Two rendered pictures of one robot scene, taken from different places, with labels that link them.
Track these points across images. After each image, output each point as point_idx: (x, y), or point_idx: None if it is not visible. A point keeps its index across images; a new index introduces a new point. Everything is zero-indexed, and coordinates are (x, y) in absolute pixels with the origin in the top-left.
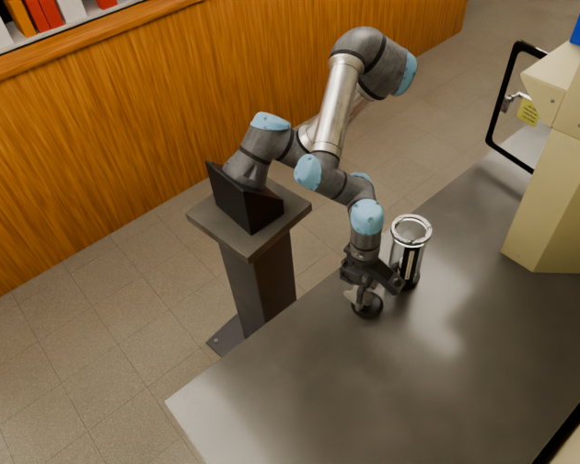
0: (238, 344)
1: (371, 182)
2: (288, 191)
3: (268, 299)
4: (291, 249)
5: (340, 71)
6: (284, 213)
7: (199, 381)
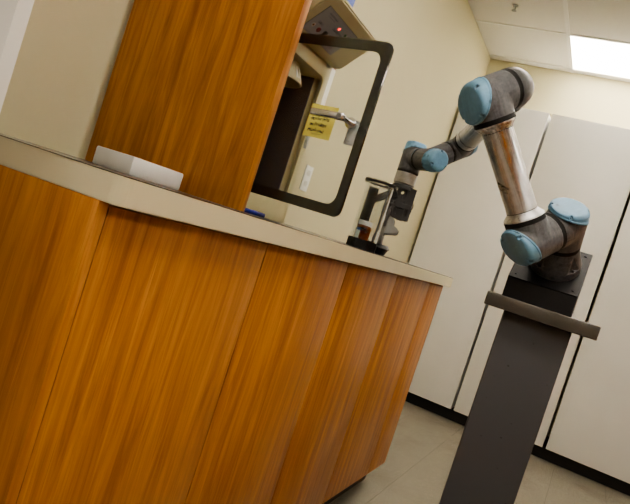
0: (440, 274)
1: (428, 150)
2: (524, 302)
3: (467, 418)
4: (482, 374)
5: None
6: (502, 293)
7: (444, 275)
